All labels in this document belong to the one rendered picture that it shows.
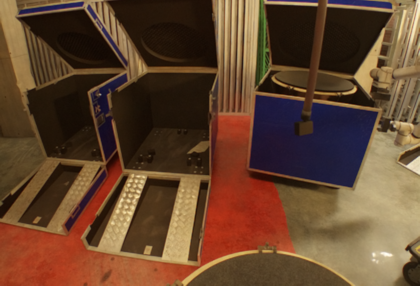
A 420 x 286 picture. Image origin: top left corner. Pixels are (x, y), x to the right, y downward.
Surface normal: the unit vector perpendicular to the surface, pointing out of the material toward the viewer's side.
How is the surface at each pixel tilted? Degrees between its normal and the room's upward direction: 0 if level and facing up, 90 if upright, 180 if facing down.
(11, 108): 90
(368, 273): 0
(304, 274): 0
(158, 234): 2
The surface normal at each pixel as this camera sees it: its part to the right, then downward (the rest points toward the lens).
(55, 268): 0.00, -0.90
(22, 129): -0.01, 0.44
